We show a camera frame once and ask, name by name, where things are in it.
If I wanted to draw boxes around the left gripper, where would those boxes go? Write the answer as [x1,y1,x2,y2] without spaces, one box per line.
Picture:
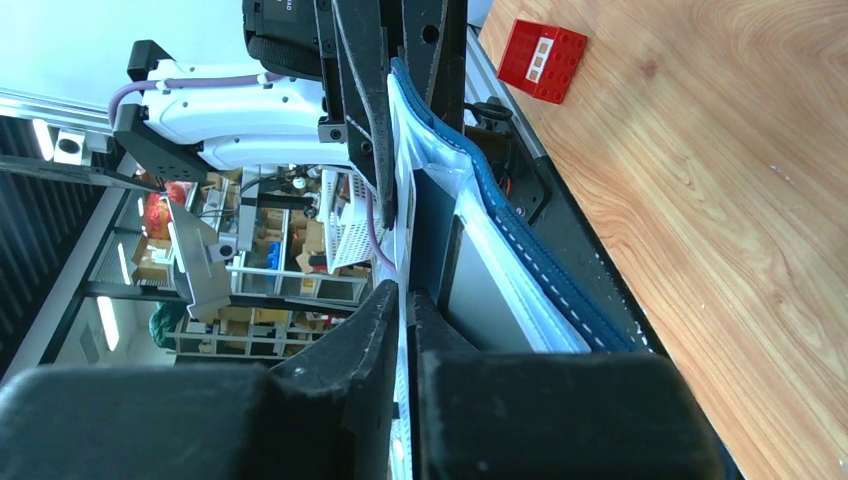
[241,0,467,229]

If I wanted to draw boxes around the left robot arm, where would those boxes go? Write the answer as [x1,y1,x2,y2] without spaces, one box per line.
[108,1,467,227]

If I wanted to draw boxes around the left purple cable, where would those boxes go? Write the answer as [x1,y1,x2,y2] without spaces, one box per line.
[107,72,286,127]

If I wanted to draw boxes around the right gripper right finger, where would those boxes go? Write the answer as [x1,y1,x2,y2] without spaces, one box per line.
[407,291,726,479]

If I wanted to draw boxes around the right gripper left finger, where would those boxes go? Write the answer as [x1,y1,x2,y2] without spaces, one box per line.
[1,280,400,479]

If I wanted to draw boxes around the blue card holder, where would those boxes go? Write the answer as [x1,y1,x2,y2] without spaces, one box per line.
[378,67,633,479]

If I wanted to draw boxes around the red toy block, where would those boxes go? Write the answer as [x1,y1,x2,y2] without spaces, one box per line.
[497,20,589,104]

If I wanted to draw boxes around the grey card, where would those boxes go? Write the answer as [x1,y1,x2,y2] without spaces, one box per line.
[437,216,532,353]

